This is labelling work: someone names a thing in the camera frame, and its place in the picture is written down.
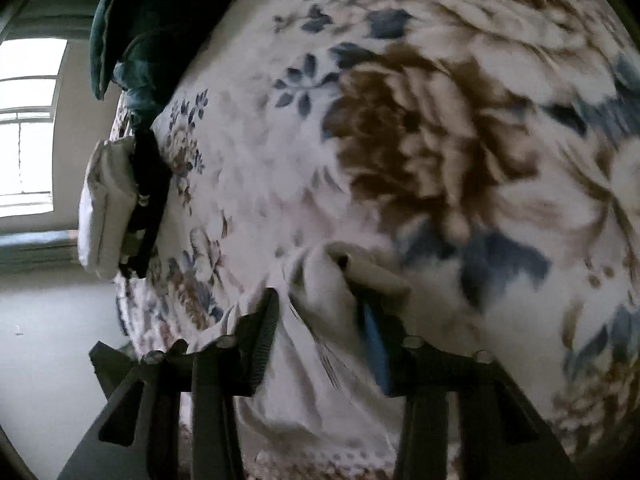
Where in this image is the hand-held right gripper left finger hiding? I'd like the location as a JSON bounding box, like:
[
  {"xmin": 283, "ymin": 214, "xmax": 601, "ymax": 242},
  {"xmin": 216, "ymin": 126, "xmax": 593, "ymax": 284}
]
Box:
[{"xmin": 57, "ymin": 287, "xmax": 280, "ymax": 480}]

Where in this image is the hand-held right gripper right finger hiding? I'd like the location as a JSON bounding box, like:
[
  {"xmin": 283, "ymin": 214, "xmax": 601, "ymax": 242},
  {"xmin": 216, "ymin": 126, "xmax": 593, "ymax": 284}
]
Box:
[{"xmin": 345, "ymin": 282, "xmax": 576, "ymax": 480}]

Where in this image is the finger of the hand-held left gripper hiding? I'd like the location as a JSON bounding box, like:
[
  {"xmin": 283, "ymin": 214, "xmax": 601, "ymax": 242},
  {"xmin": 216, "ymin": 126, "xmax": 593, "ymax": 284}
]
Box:
[{"xmin": 118, "ymin": 129, "xmax": 172, "ymax": 280}]

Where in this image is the white cloth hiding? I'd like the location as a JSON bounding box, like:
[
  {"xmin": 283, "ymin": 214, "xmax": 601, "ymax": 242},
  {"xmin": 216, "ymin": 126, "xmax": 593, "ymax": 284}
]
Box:
[{"xmin": 76, "ymin": 137, "xmax": 140, "ymax": 281}]

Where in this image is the white small garment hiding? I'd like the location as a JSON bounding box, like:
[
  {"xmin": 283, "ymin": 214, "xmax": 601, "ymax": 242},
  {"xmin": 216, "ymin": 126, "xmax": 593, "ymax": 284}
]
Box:
[{"xmin": 232, "ymin": 241, "xmax": 413, "ymax": 463}]

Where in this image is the bright window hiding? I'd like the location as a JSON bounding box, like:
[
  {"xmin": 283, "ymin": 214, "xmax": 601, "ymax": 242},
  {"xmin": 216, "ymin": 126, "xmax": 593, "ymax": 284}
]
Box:
[{"xmin": 0, "ymin": 37, "xmax": 69, "ymax": 219}]

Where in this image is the dark teal pillow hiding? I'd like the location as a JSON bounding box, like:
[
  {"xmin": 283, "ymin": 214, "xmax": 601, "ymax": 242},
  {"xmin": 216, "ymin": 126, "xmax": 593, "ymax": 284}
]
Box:
[{"xmin": 89, "ymin": 0, "xmax": 263, "ymax": 126}]

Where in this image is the floral printed blanket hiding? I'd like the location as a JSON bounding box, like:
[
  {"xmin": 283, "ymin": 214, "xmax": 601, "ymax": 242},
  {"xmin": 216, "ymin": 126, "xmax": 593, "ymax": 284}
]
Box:
[{"xmin": 112, "ymin": 0, "xmax": 640, "ymax": 480}]

